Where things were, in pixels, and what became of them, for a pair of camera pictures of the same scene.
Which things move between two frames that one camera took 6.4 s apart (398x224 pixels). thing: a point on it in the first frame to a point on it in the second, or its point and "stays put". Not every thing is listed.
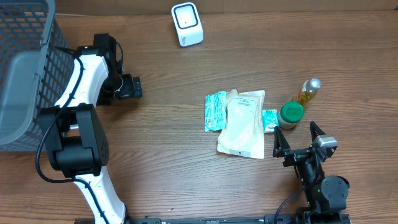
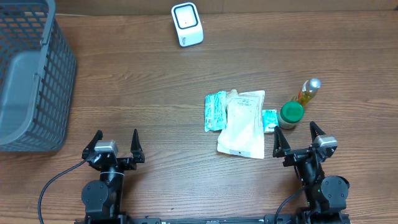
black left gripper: [130, 91] to [137, 153]
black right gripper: [300, 156] stays put
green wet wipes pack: [216, 112] stays put
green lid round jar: [290, 114] stays put
